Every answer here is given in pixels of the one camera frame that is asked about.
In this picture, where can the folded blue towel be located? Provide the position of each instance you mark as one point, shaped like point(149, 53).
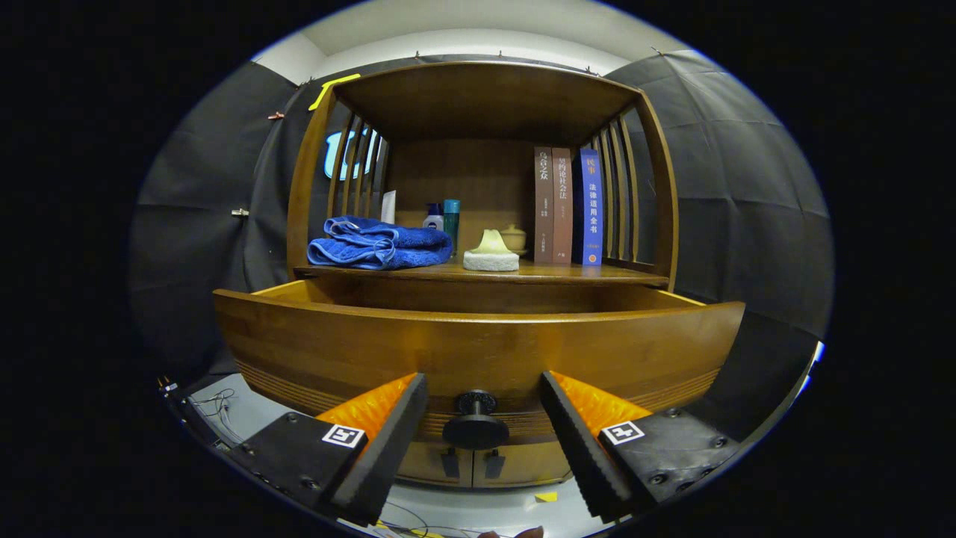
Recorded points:
point(381, 243)

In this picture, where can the wooden countertop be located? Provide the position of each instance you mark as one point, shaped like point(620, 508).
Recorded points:
point(553, 270)

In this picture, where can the white tube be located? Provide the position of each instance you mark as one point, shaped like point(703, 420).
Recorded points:
point(388, 208)

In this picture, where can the blue book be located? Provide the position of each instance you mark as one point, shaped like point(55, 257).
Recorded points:
point(591, 209)

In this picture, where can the dark brown book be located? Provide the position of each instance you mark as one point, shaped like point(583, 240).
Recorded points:
point(544, 209)

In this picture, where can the yellow tape piece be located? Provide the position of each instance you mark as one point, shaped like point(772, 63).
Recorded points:
point(546, 496)

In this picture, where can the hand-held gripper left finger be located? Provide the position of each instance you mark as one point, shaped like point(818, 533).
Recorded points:
point(385, 456)

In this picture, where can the black floor device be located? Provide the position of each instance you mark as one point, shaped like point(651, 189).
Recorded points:
point(168, 387)

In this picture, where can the wooden drawer with black knob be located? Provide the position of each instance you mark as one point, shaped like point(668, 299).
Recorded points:
point(478, 351)

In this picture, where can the white bottle with blue cap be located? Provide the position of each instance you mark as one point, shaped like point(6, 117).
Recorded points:
point(433, 221)

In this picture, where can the yellow and white sponge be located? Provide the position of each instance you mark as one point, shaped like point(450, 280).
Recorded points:
point(491, 258)

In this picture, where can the teal bottle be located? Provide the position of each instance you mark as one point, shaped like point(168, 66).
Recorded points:
point(451, 220)

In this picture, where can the wooden cabinet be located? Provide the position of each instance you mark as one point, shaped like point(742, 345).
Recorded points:
point(485, 97)

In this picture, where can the reddish brown book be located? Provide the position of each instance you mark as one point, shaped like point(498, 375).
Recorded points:
point(562, 209)

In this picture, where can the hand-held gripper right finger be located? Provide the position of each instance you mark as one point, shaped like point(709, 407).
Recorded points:
point(579, 456)

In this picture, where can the beige lidded teacup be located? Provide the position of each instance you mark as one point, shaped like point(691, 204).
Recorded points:
point(515, 239)

